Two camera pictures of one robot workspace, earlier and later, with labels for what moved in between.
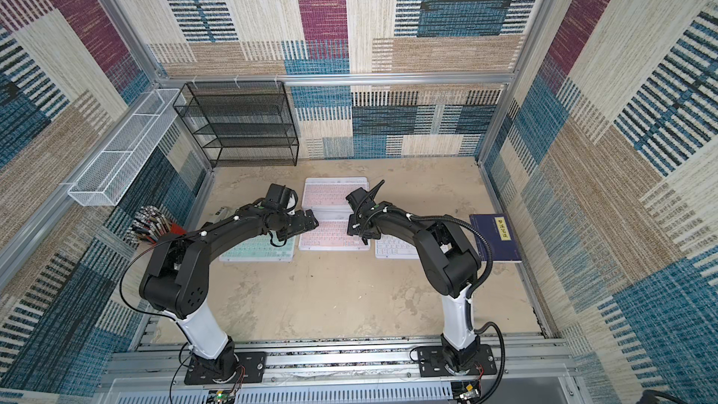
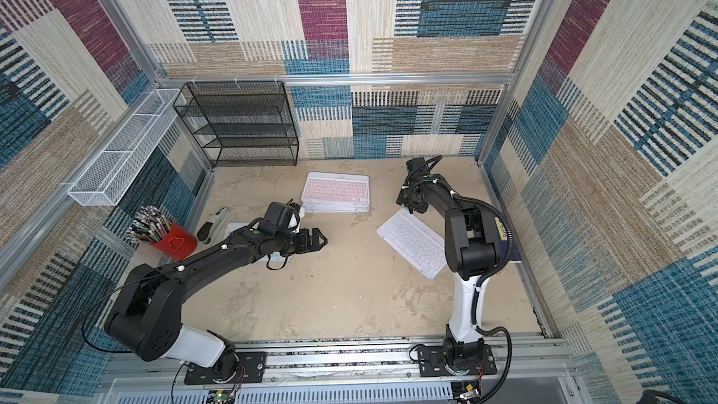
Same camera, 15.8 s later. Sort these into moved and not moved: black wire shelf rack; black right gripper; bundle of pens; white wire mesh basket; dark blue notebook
Moved: black right gripper
Not moved: bundle of pens; black wire shelf rack; dark blue notebook; white wire mesh basket
